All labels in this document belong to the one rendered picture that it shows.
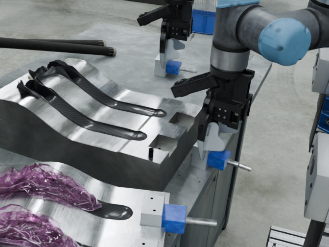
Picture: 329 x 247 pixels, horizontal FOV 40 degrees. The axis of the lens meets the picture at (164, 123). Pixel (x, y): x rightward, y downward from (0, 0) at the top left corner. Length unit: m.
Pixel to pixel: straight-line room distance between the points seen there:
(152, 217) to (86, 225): 0.11
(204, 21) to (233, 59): 3.32
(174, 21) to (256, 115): 1.70
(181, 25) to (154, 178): 0.57
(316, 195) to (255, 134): 2.00
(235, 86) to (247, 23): 0.15
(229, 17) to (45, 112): 0.43
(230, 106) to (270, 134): 1.88
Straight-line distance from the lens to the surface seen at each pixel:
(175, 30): 1.35
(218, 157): 0.99
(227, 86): 0.91
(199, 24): 4.19
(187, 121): 1.04
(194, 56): 1.59
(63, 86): 1.06
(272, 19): 0.78
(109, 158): 0.92
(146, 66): 1.48
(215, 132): 0.94
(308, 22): 0.82
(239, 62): 0.87
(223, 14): 0.84
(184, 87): 0.95
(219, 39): 0.86
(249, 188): 2.30
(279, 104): 3.13
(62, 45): 1.45
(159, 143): 0.97
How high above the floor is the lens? 1.40
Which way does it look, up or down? 31 degrees down
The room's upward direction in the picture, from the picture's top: 4 degrees clockwise
